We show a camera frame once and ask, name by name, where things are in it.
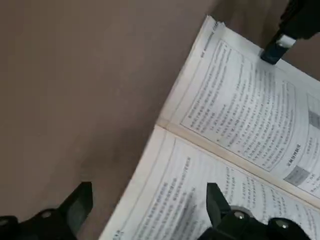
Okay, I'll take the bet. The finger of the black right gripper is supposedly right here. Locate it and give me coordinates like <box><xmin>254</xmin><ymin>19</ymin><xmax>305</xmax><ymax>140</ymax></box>
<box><xmin>259</xmin><ymin>23</ymin><xmax>297</xmax><ymax>66</ymax></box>

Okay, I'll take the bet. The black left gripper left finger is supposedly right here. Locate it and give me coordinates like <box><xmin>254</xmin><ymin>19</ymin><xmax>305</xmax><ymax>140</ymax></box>
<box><xmin>0</xmin><ymin>181</ymin><xmax>94</xmax><ymax>240</ymax></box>

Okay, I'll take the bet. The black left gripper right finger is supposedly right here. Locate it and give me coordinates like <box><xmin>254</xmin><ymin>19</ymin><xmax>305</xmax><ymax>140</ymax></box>
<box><xmin>199</xmin><ymin>182</ymin><xmax>312</xmax><ymax>240</ymax></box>

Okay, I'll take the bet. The white and blue paperback book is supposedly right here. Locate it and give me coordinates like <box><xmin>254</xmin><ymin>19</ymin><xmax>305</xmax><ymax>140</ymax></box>
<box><xmin>98</xmin><ymin>14</ymin><xmax>320</xmax><ymax>240</ymax></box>

